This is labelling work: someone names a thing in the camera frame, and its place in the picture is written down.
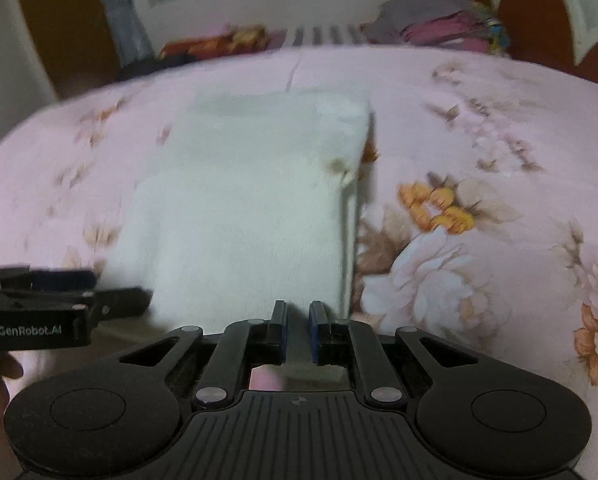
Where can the pink floral bedsheet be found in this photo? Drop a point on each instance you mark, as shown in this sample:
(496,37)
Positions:
(479,285)

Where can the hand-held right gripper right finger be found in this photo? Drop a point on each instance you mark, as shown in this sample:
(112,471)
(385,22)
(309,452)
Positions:
(317,335)

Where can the brown wooden door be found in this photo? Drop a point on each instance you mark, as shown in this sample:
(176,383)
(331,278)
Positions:
(64,25)

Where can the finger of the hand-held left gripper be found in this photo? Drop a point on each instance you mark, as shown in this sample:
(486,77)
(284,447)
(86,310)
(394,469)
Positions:
(64,279)
(121,301)

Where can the white and brown headboard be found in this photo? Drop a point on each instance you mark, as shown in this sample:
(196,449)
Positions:
(544,20)

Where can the red orange cloth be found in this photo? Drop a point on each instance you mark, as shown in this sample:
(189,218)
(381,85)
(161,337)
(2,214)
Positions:
(219,42)

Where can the grey curtain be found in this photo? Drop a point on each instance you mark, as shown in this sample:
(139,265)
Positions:
(121,10)

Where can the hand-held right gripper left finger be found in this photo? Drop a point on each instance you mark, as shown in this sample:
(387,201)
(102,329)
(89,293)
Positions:
(279,335)

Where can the white cloth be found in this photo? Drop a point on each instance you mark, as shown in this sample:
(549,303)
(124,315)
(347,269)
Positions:
(239,210)

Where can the pile of clothes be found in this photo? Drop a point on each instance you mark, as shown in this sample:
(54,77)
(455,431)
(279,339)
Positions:
(439,22)

